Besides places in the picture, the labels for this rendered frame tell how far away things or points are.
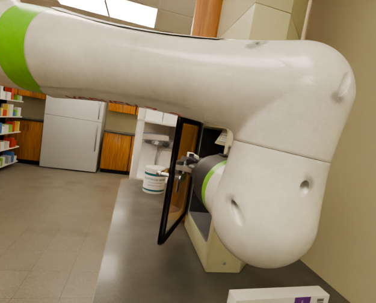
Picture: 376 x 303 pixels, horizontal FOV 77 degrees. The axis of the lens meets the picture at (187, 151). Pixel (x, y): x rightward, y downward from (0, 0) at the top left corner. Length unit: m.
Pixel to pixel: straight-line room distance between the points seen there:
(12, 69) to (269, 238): 0.36
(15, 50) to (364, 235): 0.91
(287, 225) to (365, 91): 0.77
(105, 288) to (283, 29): 0.82
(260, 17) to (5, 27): 0.58
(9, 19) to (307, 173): 0.37
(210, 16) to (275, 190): 0.96
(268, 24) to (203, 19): 0.41
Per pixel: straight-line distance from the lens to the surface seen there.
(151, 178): 1.39
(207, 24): 1.10
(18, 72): 0.38
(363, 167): 0.91
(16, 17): 0.39
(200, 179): 0.35
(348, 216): 0.93
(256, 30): 0.74
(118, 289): 0.69
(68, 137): 5.70
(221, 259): 0.79
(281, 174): 0.22
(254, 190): 0.23
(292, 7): 0.81
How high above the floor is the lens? 1.36
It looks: 6 degrees down
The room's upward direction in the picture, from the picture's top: 10 degrees clockwise
